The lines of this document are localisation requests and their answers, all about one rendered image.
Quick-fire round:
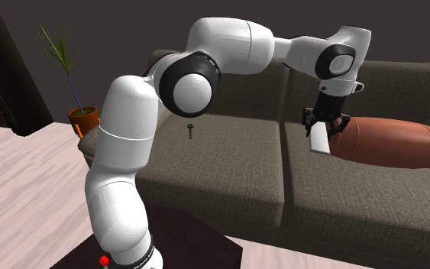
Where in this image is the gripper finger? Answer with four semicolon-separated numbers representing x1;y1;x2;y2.
302;107;315;138
326;115;351;138

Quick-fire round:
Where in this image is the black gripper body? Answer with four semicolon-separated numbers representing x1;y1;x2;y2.
312;91;348;122

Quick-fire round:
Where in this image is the brown cylindrical bolster cushion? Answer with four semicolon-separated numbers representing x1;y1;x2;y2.
326;116;430;170

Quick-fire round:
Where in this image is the grey-brown fabric sofa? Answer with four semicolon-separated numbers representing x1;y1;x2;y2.
77;49;430;269

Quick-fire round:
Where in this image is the dark robot stand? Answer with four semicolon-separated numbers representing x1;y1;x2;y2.
48;203;244;269

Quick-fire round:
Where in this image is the green plant in orange pot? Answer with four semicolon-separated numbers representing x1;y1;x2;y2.
31;23;102;139

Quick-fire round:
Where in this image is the black cabinet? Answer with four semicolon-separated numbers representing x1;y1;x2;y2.
0;0;55;138

